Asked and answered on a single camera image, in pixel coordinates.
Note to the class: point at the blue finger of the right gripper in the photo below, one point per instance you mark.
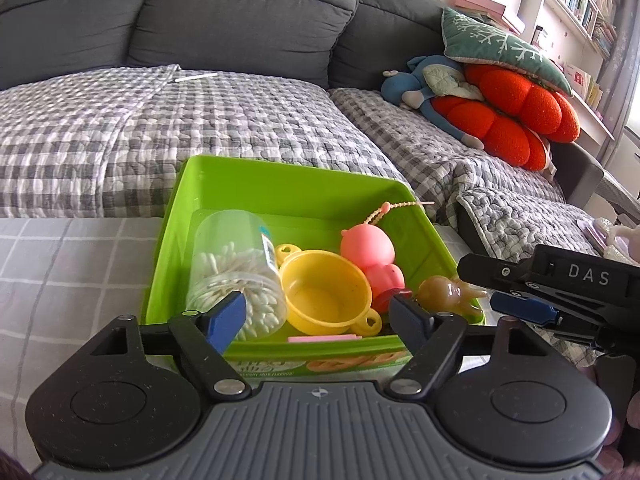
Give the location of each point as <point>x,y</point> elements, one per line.
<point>526,309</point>

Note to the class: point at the white plush toy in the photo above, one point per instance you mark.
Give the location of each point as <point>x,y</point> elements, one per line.
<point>613,241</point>

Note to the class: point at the pink plastic piece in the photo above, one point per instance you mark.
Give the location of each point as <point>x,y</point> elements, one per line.
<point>326,339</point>

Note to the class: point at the white bookshelf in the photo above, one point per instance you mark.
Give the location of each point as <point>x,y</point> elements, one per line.
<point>599,41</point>

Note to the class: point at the pink rubber pig toy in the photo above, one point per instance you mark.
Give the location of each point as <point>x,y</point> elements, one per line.
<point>372,251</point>

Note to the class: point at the blue plush monkey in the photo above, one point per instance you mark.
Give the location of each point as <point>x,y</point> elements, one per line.
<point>430,77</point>

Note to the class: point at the orange flower cushion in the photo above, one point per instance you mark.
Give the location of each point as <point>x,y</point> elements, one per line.
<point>515,118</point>

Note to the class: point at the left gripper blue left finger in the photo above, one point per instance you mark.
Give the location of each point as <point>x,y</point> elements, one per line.
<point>202,339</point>

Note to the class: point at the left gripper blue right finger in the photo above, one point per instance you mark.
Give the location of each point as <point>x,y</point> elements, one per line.
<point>435,343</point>

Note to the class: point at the grey checked quilt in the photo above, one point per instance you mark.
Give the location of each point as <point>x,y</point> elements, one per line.
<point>110,143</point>

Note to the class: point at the yellow toy pot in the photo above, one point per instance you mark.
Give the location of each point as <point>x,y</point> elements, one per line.
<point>325,293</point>

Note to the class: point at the dark grey sofa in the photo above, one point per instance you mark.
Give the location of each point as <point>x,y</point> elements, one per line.
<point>332,43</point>

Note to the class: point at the clear cotton swab jar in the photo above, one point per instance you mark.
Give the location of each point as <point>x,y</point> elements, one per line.
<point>233,252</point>

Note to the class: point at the light grey grid sheet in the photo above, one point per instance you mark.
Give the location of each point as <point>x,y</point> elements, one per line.
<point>61,281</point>

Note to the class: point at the green plastic cookie box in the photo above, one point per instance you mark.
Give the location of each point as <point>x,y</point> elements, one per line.
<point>308,207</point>

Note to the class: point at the green leaf pattern pillow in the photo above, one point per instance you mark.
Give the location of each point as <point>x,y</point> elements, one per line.
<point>471,42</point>

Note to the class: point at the grey pebble pattern blanket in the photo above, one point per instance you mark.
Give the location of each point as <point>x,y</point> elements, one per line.
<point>508,225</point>

